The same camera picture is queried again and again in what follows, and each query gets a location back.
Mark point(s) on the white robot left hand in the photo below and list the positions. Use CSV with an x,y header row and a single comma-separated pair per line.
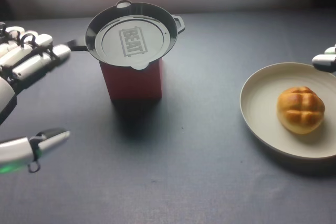
x,y
23,64

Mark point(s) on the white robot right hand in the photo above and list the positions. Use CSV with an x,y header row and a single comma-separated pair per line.
x,y
326,61

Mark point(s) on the golden bread bun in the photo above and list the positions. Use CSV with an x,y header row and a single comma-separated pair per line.
x,y
300,110

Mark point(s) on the black frying pan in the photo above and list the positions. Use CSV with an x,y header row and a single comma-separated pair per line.
x,y
131,40

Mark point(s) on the cream round plate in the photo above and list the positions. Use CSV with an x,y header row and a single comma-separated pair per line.
x,y
260,108

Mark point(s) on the red cube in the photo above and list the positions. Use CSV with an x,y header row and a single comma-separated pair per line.
x,y
134,85

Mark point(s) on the grey table cloth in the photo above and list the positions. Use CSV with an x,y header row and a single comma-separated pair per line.
x,y
168,182

